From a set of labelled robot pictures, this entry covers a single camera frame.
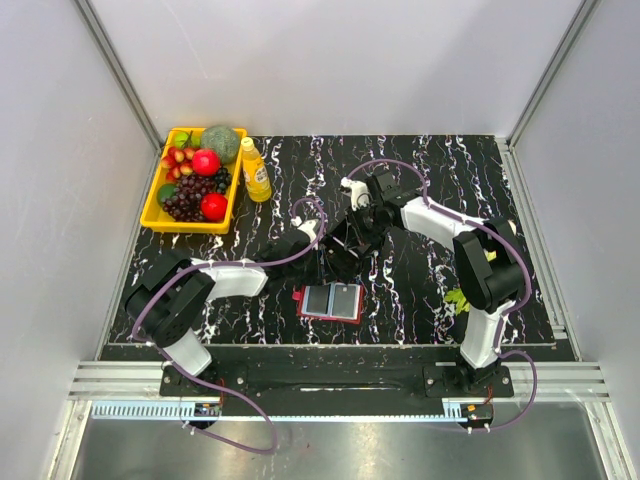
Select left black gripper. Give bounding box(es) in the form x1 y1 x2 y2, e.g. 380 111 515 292
285 243 337 286

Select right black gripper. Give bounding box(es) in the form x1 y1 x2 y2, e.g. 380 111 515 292
343 203 386 252

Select black card dispenser box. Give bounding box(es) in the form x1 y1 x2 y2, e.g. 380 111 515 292
320 219 384 283

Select red leather card holder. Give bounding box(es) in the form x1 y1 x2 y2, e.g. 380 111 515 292
292 282 365 325

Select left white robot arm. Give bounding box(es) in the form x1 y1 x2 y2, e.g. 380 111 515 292
122 219 322 395

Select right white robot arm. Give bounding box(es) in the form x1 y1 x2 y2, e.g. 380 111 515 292
340 172 530 396

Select yellow juice bottle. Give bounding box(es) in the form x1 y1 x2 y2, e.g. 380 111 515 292
241 137 272 203

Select red apple lower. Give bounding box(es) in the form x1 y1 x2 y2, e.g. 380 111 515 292
200 193 228 223

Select red apple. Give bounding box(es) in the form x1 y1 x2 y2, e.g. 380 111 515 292
191 149 221 176
200 193 228 223

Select dark purple grape bunch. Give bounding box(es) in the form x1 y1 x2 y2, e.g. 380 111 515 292
159 168 232 223

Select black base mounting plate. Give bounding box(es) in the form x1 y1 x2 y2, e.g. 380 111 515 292
158 343 515 401

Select red apple upper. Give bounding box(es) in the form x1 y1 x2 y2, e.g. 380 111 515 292
191 149 221 176

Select green broccoli head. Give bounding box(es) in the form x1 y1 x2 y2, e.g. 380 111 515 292
200 125 241 165

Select green lime fruit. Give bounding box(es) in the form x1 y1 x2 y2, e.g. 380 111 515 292
156 183 177 206

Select yellow plastic tray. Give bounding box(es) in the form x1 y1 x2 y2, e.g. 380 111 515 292
140 126 247 234

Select small red fruits cluster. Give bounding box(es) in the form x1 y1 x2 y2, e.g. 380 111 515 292
160 147 196 183

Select green pear fruit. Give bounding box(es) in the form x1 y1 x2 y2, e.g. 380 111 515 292
173 131 200 150

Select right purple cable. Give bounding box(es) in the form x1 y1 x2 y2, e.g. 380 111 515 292
339 158 539 434

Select purple cable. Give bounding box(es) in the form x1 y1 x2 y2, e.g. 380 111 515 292
339 158 539 434
130 198 329 456

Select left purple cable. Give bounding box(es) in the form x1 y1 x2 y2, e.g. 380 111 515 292
130 198 329 456

